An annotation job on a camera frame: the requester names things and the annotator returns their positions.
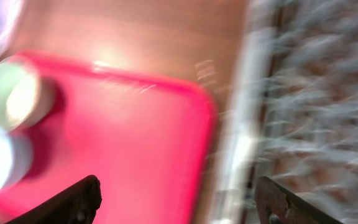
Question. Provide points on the green bowl with rice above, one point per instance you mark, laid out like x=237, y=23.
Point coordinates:
x=26, y=96

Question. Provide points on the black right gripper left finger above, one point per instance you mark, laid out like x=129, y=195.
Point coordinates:
x=77, y=204

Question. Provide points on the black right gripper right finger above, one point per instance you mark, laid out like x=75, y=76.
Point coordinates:
x=276, y=204

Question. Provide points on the grey dishwasher rack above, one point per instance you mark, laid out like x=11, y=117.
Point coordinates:
x=293, y=115

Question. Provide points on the light blue bowl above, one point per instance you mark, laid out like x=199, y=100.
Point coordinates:
x=16, y=157

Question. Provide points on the red plastic tray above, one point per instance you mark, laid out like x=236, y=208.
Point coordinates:
x=144, y=137

